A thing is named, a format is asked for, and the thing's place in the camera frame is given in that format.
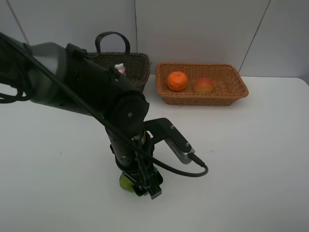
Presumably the light brown wicker basket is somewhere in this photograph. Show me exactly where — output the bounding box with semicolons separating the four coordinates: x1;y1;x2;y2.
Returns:
155;62;249;106

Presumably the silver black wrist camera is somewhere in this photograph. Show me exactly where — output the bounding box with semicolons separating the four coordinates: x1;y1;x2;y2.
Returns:
144;118;195;165

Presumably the green lime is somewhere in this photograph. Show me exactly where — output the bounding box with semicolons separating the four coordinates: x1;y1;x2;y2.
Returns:
119;173;134;192

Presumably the red yellow apple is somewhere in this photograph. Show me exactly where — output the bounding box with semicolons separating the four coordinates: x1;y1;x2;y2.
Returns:
194;77;214;94

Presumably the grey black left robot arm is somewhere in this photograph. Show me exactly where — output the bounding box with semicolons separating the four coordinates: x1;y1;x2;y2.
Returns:
0;35;163;198

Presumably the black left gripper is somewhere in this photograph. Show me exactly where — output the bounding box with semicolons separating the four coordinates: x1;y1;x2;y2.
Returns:
106;130;162;200

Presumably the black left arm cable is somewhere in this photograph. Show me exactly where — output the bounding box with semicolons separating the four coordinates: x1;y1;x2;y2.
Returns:
0;30;209;189

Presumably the dark brown wicker basket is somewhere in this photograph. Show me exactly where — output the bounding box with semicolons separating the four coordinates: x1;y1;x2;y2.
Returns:
88;52;150;92

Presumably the orange mandarin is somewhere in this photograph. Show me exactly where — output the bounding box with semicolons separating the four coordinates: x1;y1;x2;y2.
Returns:
167;71;188;92

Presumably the pink bottle white cap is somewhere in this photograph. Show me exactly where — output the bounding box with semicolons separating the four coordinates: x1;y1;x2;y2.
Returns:
114;63;126;75

